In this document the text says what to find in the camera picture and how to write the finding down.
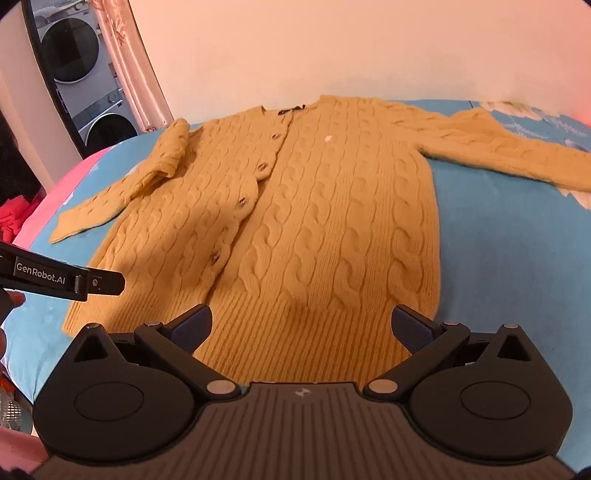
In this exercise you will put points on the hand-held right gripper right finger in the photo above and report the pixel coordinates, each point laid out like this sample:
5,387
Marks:
412,330

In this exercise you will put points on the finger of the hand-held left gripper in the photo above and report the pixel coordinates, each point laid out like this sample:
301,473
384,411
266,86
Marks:
106,282

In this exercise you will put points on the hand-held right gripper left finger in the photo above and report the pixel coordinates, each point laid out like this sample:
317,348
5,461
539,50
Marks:
196,325

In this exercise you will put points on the person's left hand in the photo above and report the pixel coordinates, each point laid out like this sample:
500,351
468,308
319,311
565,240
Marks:
17,299

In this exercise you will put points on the red cloth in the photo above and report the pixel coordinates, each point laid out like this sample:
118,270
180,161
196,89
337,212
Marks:
14,217

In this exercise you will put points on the pink blanket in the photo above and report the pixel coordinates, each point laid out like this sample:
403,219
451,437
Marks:
69,180

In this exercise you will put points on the dark cloth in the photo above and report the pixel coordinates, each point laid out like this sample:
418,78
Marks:
11,157

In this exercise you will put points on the blue floral bedsheet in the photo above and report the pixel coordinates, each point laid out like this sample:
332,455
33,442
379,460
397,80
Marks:
485,230

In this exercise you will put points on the grey washing machine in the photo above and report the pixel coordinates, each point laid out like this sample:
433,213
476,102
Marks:
108,129

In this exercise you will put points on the stacked washing machines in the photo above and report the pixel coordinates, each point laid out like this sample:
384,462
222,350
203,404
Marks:
69,124

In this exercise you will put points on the pink patterned curtain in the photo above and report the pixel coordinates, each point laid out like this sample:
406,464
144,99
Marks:
134,60

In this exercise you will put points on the grey tumble dryer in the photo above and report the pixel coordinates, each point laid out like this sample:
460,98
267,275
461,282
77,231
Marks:
69,41

